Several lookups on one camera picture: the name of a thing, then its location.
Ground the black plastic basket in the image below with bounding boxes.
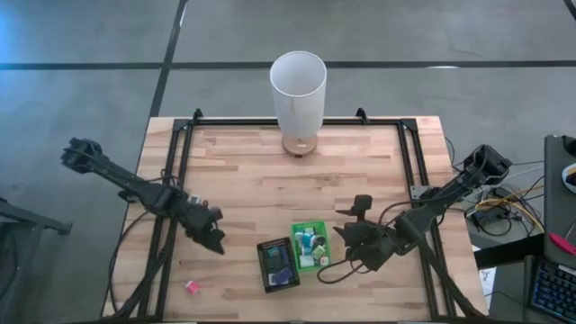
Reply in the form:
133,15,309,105
256,237,302,294

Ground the green plastic basket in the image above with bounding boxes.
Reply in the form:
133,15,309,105
290,220,332,273

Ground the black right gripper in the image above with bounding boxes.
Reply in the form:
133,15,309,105
332,205,407,273

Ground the yellow cable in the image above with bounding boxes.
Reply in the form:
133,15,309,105
473,185,546,236

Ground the black aluminium frame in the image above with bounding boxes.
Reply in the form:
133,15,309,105
103,107,490,322

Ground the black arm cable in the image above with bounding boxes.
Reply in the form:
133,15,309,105
152,173,182,191
316,256,365,285

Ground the silver corner bracket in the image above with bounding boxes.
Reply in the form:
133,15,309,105
409,184,433,201

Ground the grey metal table frame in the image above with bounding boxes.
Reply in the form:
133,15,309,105
0,196,74,324

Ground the red tool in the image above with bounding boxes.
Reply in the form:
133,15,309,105
548,231,576,257

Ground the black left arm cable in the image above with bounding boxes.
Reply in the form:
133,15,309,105
152,173,182,191

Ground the grey power adapter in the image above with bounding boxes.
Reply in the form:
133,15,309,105
471,208,497,230

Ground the white cylinder table lamp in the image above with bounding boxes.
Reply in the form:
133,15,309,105
268,49,329,157

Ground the black computer keyboard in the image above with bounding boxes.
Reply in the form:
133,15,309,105
529,259,576,323

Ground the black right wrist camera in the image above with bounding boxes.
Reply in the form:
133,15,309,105
353,193,374,217

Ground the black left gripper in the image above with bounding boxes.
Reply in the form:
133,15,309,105
178,200,227,256

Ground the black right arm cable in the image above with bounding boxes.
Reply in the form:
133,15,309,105
316,256,365,285

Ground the black side desk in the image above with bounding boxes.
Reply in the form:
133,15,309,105
472,133,576,270

